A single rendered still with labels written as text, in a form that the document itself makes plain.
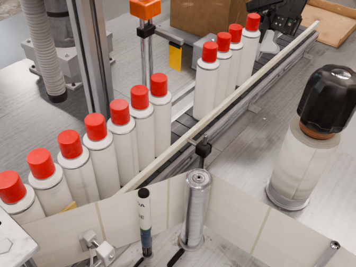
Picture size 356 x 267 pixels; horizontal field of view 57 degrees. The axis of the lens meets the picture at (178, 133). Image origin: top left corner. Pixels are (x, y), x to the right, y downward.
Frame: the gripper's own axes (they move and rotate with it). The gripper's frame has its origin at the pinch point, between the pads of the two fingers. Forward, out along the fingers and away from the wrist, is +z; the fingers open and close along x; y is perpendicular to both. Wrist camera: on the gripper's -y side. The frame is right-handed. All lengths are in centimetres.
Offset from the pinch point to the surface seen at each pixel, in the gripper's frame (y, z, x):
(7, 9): -286, 51, 98
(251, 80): 4.5, 6.4, -7.1
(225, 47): 1.8, 0.1, -25.8
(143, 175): 5, 28, -45
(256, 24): 1.9, -7.3, -14.2
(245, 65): 1.9, 3.3, -9.6
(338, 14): 4, -27, 66
